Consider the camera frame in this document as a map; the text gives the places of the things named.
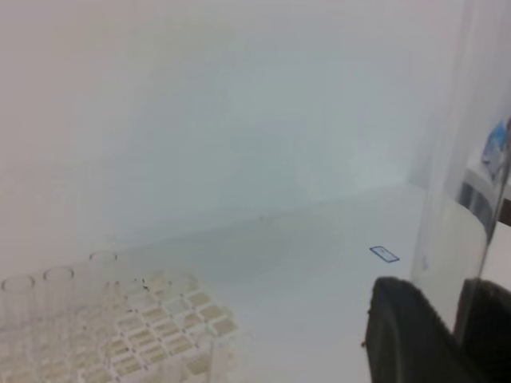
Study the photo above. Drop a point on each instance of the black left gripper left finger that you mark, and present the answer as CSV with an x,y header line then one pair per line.
x,y
406,341

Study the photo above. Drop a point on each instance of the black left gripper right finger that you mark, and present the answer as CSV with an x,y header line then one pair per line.
x,y
482,327

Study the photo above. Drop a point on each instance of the clear glass test tube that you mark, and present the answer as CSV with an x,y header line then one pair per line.
x,y
452,244

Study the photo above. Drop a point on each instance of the white test tube rack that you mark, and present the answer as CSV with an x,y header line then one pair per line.
x,y
161,328

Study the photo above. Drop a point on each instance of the clear test tube in rack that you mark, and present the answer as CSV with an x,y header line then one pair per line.
x,y
18,294
59,291

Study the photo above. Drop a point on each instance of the blue square table marker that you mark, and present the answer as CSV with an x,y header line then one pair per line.
x,y
384,254

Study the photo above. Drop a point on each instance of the white equipment with blue label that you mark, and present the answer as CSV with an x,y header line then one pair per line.
x,y
486,176

